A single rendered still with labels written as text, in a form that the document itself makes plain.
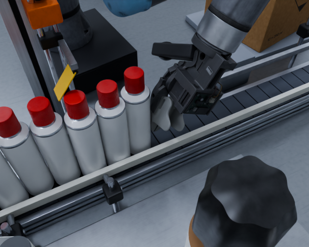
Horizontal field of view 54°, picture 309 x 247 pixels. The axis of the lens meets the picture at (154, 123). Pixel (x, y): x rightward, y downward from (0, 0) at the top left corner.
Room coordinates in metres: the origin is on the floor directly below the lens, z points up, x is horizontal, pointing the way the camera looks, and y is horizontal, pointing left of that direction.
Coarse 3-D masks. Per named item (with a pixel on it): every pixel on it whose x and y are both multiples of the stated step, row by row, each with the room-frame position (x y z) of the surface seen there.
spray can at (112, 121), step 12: (108, 84) 0.35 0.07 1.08; (108, 96) 0.33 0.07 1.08; (96, 108) 0.34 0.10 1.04; (108, 108) 0.33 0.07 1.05; (120, 108) 0.34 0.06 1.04; (108, 120) 0.32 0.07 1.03; (120, 120) 0.33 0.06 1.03; (108, 132) 0.32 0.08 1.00; (120, 132) 0.33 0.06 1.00; (108, 144) 0.32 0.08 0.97; (120, 144) 0.33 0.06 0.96; (108, 156) 0.33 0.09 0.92; (120, 156) 0.32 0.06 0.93
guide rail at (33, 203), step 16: (288, 96) 0.50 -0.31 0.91; (240, 112) 0.45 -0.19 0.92; (256, 112) 0.46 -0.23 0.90; (208, 128) 0.40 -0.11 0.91; (160, 144) 0.36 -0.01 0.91; (176, 144) 0.37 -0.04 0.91; (128, 160) 0.32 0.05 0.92; (144, 160) 0.33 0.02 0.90; (96, 176) 0.29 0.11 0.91; (48, 192) 0.26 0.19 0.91; (64, 192) 0.26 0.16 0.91; (16, 208) 0.23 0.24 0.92; (32, 208) 0.23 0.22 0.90
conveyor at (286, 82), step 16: (272, 80) 0.59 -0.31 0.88; (288, 80) 0.59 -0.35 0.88; (304, 80) 0.59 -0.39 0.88; (240, 96) 0.54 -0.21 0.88; (256, 96) 0.54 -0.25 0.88; (272, 96) 0.54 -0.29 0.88; (224, 112) 0.48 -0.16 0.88; (160, 128) 0.43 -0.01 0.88; (192, 128) 0.43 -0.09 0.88; (224, 128) 0.43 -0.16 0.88; (192, 144) 0.39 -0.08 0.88; (112, 176) 0.31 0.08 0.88; (80, 192) 0.28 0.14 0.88; (0, 208) 0.24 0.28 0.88; (0, 224) 0.21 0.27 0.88
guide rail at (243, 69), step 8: (296, 48) 0.62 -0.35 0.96; (304, 48) 0.62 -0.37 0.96; (272, 56) 0.59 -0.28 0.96; (280, 56) 0.59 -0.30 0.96; (288, 56) 0.60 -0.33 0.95; (248, 64) 0.56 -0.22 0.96; (256, 64) 0.56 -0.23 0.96; (264, 64) 0.57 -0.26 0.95; (232, 72) 0.53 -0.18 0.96; (240, 72) 0.53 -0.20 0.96; (224, 80) 0.51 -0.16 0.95; (168, 96) 0.45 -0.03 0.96
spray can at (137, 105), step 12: (132, 72) 0.38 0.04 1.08; (132, 84) 0.36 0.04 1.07; (144, 84) 0.38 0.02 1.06; (132, 96) 0.36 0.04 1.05; (144, 96) 0.37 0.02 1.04; (132, 108) 0.36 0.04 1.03; (144, 108) 0.36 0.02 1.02; (132, 120) 0.36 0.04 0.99; (144, 120) 0.36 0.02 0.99; (132, 132) 0.36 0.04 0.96; (144, 132) 0.36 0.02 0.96; (132, 144) 0.36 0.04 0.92; (144, 144) 0.36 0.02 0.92
